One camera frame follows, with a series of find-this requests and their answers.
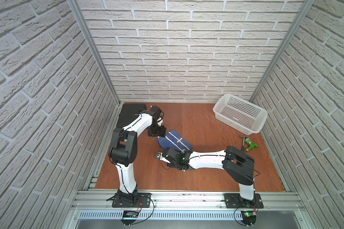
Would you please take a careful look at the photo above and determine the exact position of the white perforated plastic basket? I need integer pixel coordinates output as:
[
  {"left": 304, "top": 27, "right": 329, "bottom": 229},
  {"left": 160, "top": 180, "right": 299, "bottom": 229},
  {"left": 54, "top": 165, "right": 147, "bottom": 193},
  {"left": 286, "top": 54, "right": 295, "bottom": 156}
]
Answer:
[{"left": 213, "top": 94, "right": 268, "bottom": 135}]

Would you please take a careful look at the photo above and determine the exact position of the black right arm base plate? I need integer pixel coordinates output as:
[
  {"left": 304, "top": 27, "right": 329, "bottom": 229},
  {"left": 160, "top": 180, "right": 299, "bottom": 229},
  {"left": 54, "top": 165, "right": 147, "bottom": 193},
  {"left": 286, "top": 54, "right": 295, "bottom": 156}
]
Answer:
[{"left": 224, "top": 193, "right": 264, "bottom": 209}]

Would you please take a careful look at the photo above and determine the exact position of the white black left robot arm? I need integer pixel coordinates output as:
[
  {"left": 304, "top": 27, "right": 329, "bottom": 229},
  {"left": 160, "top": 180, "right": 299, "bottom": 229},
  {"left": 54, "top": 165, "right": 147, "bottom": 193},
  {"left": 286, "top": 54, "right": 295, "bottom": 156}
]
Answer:
[{"left": 108, "top": 104, "right": 166, "bottom": 205}]

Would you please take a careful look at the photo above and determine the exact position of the green toy drill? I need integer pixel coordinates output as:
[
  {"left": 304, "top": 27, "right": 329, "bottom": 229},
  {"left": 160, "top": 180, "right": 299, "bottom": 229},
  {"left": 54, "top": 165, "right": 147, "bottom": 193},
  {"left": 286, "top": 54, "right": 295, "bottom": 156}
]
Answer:
[{"left": 245, "top": 138, "right": 259, "bottom": 152}]

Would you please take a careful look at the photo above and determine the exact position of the black plastic tool case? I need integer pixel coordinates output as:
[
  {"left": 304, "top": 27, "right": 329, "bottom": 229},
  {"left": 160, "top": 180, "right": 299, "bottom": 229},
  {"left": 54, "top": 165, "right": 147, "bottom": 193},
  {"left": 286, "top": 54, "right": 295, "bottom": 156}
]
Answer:
[{"left": 116, "top": 104, "right": 146, "bottom": 128}]

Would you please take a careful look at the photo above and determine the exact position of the aluminium corner post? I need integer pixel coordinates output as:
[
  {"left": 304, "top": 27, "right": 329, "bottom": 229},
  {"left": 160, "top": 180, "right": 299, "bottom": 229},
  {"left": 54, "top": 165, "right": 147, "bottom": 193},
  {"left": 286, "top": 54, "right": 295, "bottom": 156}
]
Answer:
[
  {"left": 68, "top": 0, "right": 121, "bottom": 106},
  {"left": 249, "top": 0, "right": 315, "bottom": 103}
]

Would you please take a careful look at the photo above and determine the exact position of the left controller board with cables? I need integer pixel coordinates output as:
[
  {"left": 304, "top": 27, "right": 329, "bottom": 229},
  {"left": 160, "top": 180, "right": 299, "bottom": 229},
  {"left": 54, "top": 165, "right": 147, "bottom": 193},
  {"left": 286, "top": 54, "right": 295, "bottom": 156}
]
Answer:
[{"left": 121, "top": 199, "right": 155, "bottom": 226}]

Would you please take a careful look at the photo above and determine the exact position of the blue plaid pillowcase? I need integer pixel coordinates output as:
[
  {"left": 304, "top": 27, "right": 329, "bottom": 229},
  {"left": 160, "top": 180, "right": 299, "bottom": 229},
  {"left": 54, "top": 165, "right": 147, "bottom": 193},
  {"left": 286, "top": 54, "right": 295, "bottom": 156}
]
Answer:
[{"left": 157, "top": 130, "right": 193, "bottom": 152}]

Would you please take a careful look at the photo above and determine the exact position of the controller board with cables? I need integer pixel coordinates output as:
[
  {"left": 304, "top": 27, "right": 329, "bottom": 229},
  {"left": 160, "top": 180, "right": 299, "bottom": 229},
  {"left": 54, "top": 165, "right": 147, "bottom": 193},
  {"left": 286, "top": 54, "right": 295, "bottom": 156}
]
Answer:
[
  {"left": 121, "top": 199, "right": 155, "bottom": 226},
  {"left": 234, "top": 208, "right": 257, "bottom": 227}
]

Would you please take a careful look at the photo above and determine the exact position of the right controller board with cables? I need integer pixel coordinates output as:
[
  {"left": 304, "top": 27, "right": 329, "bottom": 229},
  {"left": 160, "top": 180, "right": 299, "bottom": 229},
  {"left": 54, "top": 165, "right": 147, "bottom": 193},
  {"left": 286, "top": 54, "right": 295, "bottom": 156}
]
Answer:
[{"left": 234, "top": 208, "right": 257, "bottom": 227}]

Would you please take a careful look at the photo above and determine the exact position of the aluminium front rail frame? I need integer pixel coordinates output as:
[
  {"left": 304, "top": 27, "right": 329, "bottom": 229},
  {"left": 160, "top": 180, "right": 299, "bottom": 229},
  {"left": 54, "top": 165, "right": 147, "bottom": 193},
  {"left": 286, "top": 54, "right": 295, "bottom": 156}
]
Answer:
[{"left": 63, "top": 189, "right": 315, "bottom": 229}]

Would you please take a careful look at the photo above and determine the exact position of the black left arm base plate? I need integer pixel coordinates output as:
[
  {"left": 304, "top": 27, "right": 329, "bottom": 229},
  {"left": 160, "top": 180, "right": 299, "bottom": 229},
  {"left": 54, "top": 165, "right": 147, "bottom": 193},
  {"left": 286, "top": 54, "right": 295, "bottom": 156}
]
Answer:
[{"left": 112, "top": 192, "right": 152, "bottom": 208}]

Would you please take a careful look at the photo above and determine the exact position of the right aluminium corner post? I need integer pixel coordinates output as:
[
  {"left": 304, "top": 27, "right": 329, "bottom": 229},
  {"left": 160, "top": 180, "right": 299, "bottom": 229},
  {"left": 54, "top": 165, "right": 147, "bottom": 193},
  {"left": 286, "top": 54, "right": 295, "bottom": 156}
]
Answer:
[{"left": 249, "top": 0, "right": 315, "bottom": 103}]

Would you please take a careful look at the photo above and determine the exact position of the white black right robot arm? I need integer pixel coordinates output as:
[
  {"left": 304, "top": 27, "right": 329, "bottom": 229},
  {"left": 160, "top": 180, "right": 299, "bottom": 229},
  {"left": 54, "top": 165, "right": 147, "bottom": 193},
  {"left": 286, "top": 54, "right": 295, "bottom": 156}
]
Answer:
[{"left": 155, "top": 146, "right": 260, "bottom": 201}]

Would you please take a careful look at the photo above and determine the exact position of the left aluminium corner post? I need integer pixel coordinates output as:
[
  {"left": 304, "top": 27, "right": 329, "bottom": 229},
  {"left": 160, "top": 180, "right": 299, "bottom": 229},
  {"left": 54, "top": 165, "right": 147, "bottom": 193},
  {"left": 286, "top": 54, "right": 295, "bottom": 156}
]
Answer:
[{"left": 68, "top": 0, "right": 121, "bottom": 106}]

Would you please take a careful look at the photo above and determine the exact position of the hammer with dark handle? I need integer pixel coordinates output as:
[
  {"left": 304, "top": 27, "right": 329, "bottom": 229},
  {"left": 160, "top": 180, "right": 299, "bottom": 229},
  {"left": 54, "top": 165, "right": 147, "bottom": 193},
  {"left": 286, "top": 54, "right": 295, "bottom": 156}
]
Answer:
[{"left": 240, "top": 135, "right": 247, "bottom": 152}]

